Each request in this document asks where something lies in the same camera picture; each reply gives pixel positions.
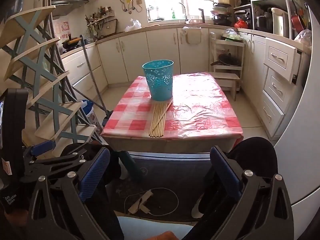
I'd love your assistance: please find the black frying pan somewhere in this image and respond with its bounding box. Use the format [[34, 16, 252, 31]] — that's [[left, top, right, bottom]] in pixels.
[[212, 54, 240, 67]]

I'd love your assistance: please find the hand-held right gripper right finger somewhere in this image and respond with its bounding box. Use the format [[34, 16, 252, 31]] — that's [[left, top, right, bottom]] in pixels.
[[182, 145, 295, 240]]

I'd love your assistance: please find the white cable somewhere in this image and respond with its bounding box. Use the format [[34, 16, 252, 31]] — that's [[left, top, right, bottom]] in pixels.
[[124, 187, 179, 217]]

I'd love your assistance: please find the wall utensil rack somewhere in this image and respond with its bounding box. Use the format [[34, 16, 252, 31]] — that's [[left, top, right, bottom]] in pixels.
[[85, 6, 118, 37]]

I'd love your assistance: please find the white refrigerator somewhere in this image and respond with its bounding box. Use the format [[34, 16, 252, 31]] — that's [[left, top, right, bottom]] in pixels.
[[272, 5, 320, 230]]

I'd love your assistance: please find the cream cabinet with panelled drawers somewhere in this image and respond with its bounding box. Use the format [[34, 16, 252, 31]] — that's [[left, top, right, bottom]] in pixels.
[[237, 30, 304, 140]]

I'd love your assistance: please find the light blue cloth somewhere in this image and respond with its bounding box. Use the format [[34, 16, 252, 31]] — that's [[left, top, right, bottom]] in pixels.
[[117, 216, 193, 240]]

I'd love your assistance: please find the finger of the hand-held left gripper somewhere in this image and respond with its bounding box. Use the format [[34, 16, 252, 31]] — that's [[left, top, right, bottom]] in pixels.
[[23, 140, 56, 161], [19, 152, 88, 183]]

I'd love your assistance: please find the mop with grey handle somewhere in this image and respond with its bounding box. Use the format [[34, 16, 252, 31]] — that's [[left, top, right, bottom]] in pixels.
[[79, 34, 113, 128]]

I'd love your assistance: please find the blue white plastic bag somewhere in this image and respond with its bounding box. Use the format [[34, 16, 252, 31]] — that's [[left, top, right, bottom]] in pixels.
[[81, 99, 94, 117]]

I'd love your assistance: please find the cream cabinet with wide drawers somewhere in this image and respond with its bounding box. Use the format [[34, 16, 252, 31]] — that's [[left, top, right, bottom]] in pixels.
[[61, 42, 109, 100]]

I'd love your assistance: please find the white storage rack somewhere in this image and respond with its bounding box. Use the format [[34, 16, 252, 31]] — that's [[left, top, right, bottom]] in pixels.
[[234, 0, 294, 39]]

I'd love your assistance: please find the dark floor mat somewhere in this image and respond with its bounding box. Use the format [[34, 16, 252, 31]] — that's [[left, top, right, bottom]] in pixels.
[[107, 155, 218, 222]]

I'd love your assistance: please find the wooden shelf rack blue frame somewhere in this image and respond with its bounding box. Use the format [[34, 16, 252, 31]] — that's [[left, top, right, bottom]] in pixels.
[[0, 5, 98, 155]]

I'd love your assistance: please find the black oven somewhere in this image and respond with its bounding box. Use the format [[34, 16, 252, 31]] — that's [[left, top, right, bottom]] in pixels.
[[234, 9, 252, 28]]

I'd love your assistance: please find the dish rack with bowls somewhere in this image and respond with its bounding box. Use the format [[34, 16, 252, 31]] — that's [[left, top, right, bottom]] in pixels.
[[211, 0, 233, 25]]

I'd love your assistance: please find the white shoe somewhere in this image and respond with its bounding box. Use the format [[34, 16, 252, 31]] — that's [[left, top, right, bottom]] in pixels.
[[191, 195, 208, 219]]

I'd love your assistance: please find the white power strip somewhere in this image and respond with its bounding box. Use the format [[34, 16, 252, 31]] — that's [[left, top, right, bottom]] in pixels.
[[128, 189, 153, 214]]

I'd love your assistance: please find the teal cutout plastic basket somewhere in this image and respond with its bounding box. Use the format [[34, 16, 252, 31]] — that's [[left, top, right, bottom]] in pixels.
[[142, 59, 174, 101]]

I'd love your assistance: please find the cream cabinet with doors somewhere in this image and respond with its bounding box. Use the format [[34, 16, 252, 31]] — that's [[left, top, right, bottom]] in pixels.
[[96, 26, 210, 88]]

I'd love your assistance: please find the white kitchen appliance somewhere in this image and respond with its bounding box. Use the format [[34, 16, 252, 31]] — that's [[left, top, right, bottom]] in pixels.
[[271, 7, 290, 37]]

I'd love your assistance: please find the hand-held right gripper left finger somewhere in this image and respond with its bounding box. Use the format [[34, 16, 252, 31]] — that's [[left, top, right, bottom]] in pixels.
[[26, 146, 111, 240]]

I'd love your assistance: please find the black wok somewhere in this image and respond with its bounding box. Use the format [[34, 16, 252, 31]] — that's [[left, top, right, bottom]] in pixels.
[[62, 37, 83, 50]]

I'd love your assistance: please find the wooden step stool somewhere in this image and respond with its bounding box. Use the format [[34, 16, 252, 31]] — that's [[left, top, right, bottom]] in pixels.
[[209, 71, 241, 102]]

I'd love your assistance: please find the row of wooden chopsticks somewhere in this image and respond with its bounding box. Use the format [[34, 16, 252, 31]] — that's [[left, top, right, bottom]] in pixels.
[[149, 102, 167, 138]]

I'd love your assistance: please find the white hanging bin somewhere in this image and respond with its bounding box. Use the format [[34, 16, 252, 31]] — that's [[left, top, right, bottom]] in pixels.
[[184, 26, 202, 46]]

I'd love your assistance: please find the red hanging pan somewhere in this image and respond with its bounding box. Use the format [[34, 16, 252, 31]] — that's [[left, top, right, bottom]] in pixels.
[[291, 14, 304, 32]]

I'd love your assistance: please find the range hood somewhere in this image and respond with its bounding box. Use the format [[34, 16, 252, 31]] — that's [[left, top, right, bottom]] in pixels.
[[51, 0, 90, 17]]

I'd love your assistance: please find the bag of green vegetables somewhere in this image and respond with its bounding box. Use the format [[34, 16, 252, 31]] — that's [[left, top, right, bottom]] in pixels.
[[221, 29, 243, 42]]

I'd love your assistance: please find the metal pot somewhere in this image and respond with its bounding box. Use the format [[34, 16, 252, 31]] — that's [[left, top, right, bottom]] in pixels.
[[147, 5, 159, 22]]

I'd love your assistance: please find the floral printed bag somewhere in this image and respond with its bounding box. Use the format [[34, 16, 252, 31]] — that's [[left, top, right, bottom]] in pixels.
[[86, 106, 103, 134]]

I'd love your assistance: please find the wooden chopstick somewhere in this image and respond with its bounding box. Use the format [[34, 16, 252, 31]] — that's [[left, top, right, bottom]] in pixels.
[[153, 99, 174, 128]]

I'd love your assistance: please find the red checked plastic tablecloth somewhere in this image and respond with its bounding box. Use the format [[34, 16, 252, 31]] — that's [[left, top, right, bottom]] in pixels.
[[100, 72, 244, 140]]

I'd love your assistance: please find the chrome kitchen faucet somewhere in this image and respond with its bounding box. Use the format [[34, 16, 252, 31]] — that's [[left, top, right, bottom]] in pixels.
[[178, 2, 189, 22]]

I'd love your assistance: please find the white shelf trolley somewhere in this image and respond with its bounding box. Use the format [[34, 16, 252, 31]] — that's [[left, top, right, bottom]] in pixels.
[[209, 32, 245, 92]]

